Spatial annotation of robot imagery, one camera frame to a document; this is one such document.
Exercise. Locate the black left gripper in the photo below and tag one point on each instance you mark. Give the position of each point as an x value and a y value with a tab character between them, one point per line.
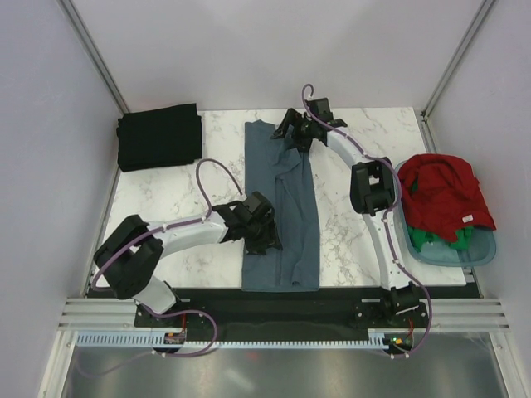
270	239

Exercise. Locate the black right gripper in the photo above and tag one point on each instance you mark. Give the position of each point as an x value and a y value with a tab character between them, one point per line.
294	118

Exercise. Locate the blue-grey t-shirt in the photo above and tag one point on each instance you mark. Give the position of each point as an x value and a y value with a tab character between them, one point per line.
284	176

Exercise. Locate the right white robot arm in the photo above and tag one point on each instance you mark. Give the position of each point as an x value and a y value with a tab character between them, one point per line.
374	194

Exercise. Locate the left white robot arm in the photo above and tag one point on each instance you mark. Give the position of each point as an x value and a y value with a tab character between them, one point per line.
127	260

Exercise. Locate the folded black t-shirt stack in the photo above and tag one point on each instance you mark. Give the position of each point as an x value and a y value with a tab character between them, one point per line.
166	137

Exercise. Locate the red t-shirt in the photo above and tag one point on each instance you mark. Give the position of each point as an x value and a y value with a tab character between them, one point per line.
441	197

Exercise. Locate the green t-shirt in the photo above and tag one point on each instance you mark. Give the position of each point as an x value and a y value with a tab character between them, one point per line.
435	240

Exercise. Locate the teal plastic basket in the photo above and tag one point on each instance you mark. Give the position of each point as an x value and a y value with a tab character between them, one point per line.
481	251

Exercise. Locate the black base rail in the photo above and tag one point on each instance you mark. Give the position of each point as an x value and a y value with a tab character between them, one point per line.
322	315

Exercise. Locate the white slotted cable duct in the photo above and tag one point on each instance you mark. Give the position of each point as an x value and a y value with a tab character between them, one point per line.
166	340

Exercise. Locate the aluminium front frame profile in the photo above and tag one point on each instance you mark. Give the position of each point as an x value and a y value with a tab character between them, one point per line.
448	315

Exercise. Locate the right aluminium frame post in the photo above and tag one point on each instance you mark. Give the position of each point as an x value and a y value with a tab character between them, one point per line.
471	32

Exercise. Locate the aluminium frame post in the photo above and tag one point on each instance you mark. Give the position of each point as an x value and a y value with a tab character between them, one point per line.
471	32
86	40

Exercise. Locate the left aluminium frame post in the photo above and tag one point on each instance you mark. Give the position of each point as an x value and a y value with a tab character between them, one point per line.
86	40

